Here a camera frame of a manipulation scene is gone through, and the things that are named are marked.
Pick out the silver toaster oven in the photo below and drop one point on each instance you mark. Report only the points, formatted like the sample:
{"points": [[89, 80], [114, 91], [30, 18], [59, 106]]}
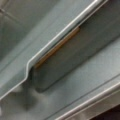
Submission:
{"points": [[59, 59]]}

